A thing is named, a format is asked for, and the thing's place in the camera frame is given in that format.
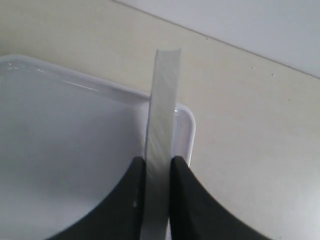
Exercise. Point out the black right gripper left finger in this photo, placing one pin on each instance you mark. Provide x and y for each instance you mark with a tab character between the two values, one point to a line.
119	216

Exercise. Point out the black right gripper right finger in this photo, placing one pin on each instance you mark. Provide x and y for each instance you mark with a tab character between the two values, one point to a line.
195	215

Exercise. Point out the red teal spine book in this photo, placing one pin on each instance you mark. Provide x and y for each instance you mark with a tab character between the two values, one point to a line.
158	143

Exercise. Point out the white plastic tray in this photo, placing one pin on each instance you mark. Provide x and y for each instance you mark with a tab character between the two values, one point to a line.
66	141

